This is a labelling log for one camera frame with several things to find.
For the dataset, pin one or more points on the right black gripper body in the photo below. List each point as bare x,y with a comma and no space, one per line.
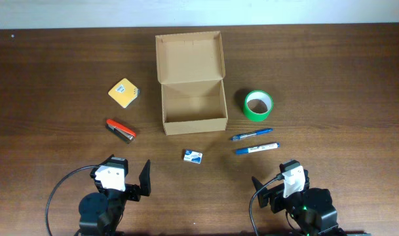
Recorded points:
274,195

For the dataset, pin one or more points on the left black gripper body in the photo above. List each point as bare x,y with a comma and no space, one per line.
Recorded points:
130,191

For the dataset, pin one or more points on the red black stapler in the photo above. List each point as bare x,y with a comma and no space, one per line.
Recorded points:
121,131

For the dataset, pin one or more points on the blue white staples box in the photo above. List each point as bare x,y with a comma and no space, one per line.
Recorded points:
192,156

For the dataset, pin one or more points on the yellow sticky note pad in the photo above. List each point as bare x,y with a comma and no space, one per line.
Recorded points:
124,92

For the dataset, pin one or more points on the green tape roll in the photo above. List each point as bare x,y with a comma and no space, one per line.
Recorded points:
257,105

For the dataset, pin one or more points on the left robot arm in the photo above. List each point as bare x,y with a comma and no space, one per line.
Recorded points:
101,212

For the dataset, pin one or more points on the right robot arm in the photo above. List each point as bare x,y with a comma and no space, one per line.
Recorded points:
312,210

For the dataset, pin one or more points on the blue white marker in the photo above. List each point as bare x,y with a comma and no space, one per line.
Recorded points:
253,149

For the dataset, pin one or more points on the blue ballpoint pen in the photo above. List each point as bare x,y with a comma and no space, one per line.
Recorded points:
238,137

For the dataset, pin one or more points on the open brown cardboard box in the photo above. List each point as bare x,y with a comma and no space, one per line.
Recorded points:
190,69

